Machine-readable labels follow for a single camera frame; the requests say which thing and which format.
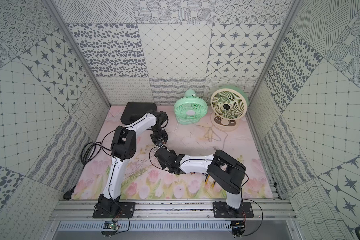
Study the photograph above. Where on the cream round desk fan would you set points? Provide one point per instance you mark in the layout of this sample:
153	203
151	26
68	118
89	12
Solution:
229	105

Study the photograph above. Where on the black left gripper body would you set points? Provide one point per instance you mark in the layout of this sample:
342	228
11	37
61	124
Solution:
159	139

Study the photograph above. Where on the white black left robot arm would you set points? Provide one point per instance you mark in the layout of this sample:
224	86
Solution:
123	148

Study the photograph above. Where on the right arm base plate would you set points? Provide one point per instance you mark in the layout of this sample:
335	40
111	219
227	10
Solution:
222	210

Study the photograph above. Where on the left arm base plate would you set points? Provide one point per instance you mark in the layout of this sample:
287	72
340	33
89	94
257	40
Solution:
122	210

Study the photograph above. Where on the aluminium mounting rail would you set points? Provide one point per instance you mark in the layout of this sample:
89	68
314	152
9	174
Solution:
266	209

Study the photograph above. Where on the black plastic tool case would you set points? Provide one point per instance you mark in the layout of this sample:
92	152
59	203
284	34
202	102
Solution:
136	110

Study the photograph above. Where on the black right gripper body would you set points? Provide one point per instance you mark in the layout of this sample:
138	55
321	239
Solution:
163	166

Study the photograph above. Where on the yellow handled pliers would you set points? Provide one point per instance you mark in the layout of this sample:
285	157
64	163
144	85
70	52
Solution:
209	181

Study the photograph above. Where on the green desk fan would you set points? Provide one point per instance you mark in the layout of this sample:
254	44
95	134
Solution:
190	109

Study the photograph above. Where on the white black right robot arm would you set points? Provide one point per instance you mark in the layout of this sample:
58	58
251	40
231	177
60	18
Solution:
226	171

